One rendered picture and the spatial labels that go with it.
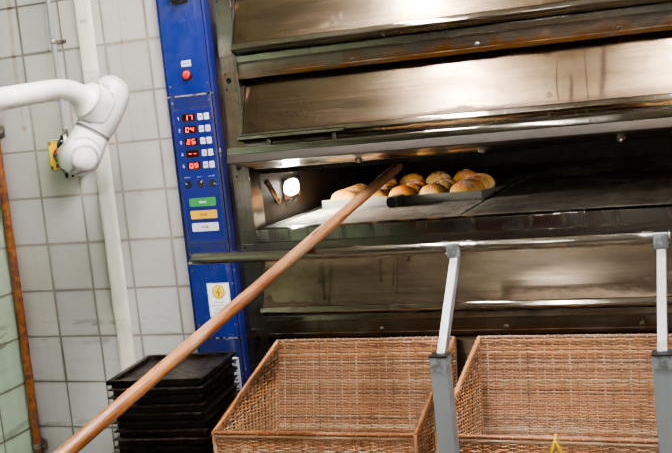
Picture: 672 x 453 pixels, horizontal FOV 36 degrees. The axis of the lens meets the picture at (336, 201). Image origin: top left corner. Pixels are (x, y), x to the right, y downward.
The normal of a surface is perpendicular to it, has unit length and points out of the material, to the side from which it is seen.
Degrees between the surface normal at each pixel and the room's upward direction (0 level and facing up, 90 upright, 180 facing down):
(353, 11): 70
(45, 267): 90
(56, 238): 90
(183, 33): 90
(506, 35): 90
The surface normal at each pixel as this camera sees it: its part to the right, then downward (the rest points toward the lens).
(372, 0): -0.36, -0.22
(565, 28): -0.35, 0.13
